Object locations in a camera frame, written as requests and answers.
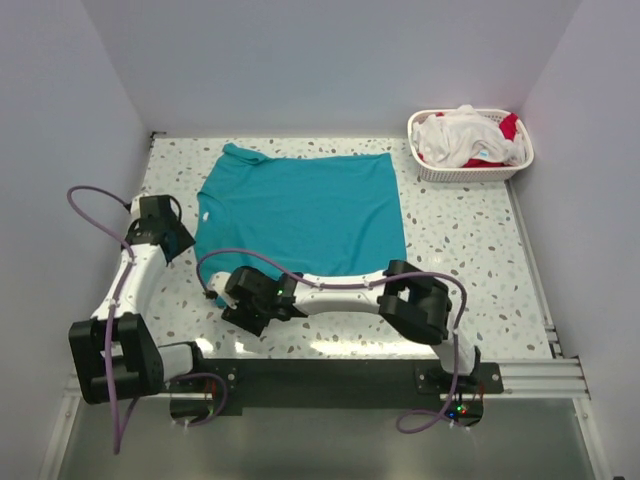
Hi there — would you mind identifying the teal t-shirt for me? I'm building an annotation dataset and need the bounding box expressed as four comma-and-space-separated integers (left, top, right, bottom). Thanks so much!
195, 143, 407, 279

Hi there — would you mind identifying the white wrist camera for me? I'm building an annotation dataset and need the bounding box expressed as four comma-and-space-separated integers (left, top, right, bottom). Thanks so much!
205, 272, 237, 309
129, 192, 149, 217

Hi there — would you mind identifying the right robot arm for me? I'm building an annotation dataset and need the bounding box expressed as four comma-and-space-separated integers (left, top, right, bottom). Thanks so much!
208, 260, 481, 393

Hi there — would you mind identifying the white laundry basket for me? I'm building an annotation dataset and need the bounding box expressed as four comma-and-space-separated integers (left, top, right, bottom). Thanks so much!
407, 105, 534, 183

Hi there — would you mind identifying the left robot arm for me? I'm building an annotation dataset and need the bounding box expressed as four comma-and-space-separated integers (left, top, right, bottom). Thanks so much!
68, 195, 207, 405

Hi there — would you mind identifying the red t-shirt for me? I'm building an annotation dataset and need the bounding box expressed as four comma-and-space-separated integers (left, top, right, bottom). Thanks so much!
424, 112, 521, 170

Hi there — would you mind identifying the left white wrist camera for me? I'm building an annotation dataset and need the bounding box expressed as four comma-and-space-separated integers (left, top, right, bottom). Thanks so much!
129, 192, 149, 217

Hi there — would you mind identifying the white t-shirt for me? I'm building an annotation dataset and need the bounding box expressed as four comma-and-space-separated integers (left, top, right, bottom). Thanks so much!
410, 103, 530, 169

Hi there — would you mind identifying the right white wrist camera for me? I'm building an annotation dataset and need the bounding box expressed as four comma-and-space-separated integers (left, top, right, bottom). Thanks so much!
205, 272, 237, 309

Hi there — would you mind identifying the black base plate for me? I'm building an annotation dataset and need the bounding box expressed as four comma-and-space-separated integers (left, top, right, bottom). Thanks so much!
148, 357, 501, 429

